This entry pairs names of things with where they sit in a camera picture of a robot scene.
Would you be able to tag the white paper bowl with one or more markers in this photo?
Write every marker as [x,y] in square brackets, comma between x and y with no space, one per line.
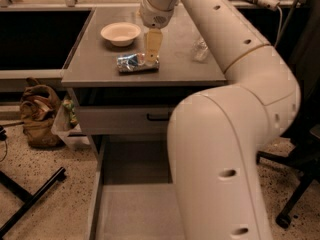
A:
[121,34]

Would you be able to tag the black office chair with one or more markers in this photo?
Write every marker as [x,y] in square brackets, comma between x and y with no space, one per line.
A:
[305,157]

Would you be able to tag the grey drawer cabinet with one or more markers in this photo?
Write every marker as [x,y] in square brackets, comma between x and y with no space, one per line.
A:
[92,77]

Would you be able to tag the grey open middle drawer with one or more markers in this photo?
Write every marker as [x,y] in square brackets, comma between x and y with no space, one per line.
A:
[133,196]

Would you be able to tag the green snack packet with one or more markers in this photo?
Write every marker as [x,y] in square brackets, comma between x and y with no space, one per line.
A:
[70,109]

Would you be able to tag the black stand legs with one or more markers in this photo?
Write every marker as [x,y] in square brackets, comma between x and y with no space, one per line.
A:
[27,198]

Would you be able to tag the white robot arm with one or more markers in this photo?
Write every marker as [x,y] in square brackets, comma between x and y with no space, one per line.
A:
[213,136]

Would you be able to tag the brown paper bag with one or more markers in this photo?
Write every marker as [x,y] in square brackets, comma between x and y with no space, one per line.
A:
[39,106]

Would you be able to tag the clear plastic bin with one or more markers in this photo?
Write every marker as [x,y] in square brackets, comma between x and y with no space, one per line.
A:
[71,136]

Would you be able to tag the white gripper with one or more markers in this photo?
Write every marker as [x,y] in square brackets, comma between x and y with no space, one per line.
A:
[154,15]

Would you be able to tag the clear plastic water bottle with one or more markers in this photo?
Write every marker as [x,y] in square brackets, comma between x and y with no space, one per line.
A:
[199,51]

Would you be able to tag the grey upper drawer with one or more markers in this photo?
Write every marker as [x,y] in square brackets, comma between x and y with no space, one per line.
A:
[120,120]

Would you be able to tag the black drawer handle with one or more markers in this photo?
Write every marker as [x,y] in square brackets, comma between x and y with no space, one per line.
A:
[158,117]

